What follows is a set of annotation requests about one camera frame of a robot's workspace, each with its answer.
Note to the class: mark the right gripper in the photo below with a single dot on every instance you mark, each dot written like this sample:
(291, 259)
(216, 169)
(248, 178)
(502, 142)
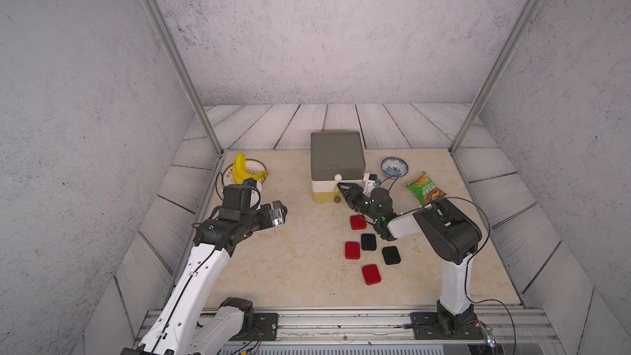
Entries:
(355, 195)

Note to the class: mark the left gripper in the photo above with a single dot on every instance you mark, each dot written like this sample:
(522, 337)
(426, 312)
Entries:
(279, 216)

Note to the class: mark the white drawer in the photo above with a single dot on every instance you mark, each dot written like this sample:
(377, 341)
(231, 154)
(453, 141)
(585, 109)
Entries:
(332, 185)

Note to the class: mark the red brooch box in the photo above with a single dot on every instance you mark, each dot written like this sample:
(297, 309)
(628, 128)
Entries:
(357, 222)
(371, 274)
(352, 250)

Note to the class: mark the grey top drawer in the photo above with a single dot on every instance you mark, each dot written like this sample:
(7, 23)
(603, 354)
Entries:
(337, 153)

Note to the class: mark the black brooch box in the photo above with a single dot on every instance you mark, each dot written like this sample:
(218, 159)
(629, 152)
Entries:
(391, 255)
(368, 242)

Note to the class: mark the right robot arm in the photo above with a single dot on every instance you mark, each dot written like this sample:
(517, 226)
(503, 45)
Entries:
(453, 236)

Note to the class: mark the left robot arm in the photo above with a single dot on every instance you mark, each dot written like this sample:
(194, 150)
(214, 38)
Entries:
(176, 331)

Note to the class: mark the three-drawer storage cabinet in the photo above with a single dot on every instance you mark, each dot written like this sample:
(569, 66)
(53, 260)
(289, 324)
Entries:
(336, 156)

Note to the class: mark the blue white porcelain bowl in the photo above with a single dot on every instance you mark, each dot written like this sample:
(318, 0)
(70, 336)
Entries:
(394, 167)

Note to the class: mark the yellow banana bunch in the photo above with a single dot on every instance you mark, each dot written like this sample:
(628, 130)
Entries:
(244, 168)

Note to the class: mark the cream round plate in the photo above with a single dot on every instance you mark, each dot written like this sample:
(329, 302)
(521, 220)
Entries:
(226, 177)

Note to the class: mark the green snack bag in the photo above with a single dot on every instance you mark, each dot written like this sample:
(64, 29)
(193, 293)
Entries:
(424, 189)

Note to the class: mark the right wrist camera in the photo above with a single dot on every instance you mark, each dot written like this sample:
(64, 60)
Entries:
(370, 182)

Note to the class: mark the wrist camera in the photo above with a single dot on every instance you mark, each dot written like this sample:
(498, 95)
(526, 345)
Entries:
(255, 191)
(370, 182)

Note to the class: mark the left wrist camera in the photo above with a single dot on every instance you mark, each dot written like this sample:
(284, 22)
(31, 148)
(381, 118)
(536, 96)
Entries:
(255, 191)

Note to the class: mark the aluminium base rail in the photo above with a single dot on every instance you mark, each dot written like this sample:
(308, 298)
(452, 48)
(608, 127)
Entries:
(388, 330)

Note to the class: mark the left metal frame post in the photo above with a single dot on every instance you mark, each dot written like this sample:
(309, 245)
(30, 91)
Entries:
(175, 58)

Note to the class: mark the metal frame post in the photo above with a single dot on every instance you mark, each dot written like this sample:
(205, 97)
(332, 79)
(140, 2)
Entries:
(175, 58)
(522, 20)

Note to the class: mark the right metal frame post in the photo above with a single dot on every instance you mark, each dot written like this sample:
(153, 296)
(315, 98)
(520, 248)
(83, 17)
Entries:
(522, 20)

